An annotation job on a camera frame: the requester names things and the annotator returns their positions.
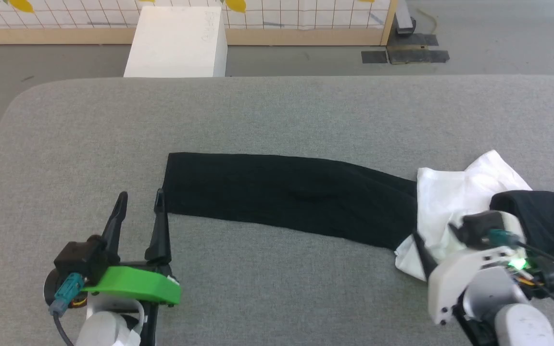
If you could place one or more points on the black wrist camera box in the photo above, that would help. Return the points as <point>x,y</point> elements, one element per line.
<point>82,257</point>
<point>479,226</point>

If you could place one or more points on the small black floor mat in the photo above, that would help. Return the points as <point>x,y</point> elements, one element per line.
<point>374,57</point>

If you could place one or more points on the grey metal post foot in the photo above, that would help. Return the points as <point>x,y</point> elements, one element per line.
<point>404,19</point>

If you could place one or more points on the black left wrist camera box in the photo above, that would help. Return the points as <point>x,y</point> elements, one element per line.
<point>82,257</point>

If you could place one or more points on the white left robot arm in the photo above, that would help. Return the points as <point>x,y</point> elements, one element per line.
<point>106,327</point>

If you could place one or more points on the white rectangular box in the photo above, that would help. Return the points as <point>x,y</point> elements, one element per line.
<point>176,43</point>

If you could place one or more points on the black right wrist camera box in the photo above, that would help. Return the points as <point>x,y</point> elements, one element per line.
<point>479,226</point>

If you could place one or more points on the white shirt with black sleeves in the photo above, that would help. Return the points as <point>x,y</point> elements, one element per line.
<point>286,192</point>

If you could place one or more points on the grey fabric sofa seat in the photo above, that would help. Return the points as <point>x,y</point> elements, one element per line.
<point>277,110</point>

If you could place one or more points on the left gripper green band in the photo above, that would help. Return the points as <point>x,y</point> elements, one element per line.
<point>135,283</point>

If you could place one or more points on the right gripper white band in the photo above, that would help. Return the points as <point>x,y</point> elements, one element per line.
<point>464,271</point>

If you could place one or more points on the wood framed grid partition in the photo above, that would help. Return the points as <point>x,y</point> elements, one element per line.
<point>65,24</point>

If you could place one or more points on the large black floor mat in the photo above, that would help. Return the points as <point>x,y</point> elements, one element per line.
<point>416,50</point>

